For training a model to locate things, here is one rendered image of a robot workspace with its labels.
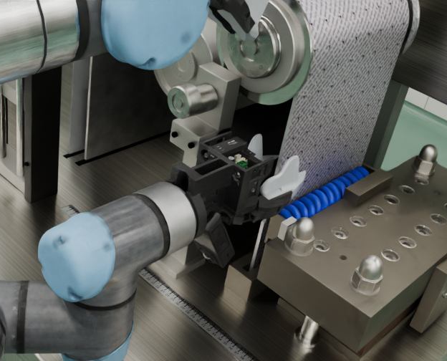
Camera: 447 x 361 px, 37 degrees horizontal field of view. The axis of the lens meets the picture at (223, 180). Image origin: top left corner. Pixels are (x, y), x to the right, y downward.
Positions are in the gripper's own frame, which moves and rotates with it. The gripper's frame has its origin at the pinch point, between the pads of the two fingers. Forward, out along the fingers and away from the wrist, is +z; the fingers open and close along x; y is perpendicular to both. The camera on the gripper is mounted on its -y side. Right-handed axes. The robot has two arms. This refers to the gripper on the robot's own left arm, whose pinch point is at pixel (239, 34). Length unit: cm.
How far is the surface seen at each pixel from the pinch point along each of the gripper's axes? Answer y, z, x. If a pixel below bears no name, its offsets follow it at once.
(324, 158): -4.0, 24.5, -6.1
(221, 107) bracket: -7.2, 7.2, 1.4
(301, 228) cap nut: -14.1, 15.0, -13.1
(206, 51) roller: -2.1, 7.0, 8.0
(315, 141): -3.3, 19.1, -6.1
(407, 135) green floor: 62, 270, 73
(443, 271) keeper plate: -8.2, 29.3, -26.9
